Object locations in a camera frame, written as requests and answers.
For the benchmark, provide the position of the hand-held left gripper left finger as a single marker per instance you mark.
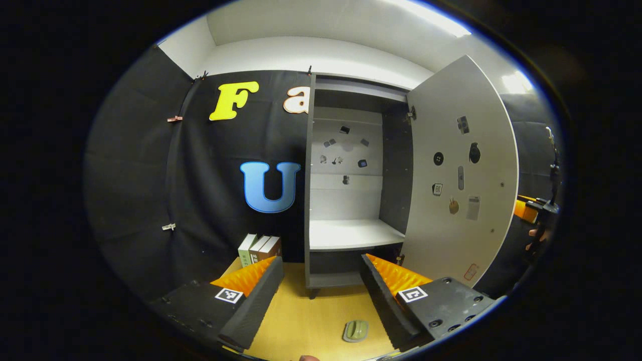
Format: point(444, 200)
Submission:
point(256, 303)

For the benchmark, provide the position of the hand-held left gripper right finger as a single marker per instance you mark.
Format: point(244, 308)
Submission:
point(386, 306)

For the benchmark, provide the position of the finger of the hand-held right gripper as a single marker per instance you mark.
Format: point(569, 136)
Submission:
point(524, 210)

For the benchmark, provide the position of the grey-green coaster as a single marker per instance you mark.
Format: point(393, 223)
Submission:
point(355, 331)

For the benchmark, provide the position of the light grey cabinet door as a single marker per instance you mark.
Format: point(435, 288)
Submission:
point(461, 225)

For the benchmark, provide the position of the dark grey cabinet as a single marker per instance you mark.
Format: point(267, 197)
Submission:
point(351, 235)

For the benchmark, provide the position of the green and white book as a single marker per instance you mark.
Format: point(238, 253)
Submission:
point(247, 250)

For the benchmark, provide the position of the white and brown book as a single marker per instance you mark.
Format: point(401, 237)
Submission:
point(259, 248)

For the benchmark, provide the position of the white cloth clip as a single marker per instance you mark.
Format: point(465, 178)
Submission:
point(169, 227)

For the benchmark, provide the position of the small ceiling light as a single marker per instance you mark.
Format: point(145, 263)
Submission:
point(516, 82)

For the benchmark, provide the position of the black backdrop cloth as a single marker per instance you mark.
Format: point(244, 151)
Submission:
point(150, 175)

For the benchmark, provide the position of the pink cloth clip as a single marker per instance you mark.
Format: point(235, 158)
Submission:
point(174, 119)

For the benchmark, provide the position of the long ceiling light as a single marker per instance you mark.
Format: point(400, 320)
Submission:
point(436, 20)

